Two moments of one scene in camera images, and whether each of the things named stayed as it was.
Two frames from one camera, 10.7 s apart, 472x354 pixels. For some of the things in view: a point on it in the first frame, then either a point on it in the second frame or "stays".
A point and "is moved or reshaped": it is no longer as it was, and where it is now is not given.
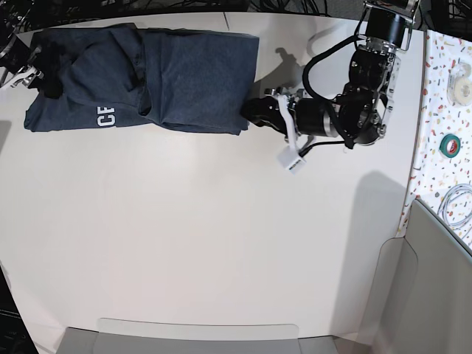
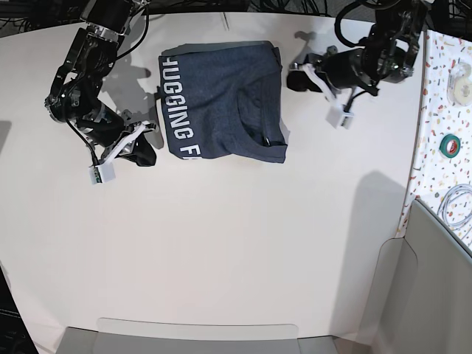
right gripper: (302, 114) → (336, 71)
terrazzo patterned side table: (442, 173) stays
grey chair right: (422, 302) stays
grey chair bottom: (141, 336) stays
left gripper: (26, 74) → (108, 136)
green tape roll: (450, 146) stays
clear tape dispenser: (459, 85) stays
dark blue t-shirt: (112, 75) is moved or reshaped
